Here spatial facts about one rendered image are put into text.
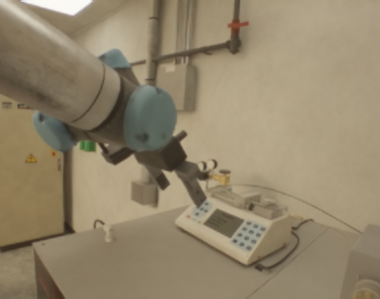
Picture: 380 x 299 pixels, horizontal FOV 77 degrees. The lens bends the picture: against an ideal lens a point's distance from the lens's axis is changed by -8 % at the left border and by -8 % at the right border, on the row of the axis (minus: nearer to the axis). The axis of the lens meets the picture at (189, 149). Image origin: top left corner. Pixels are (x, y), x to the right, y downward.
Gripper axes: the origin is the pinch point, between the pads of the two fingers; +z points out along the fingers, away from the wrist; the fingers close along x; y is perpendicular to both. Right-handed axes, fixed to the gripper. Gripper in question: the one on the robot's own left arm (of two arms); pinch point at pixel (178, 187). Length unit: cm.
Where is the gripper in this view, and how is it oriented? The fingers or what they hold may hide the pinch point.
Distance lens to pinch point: 57.6
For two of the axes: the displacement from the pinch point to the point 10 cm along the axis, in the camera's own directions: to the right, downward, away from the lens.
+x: -6.3, -1.3, 7.7
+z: 4.1, 7.8, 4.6
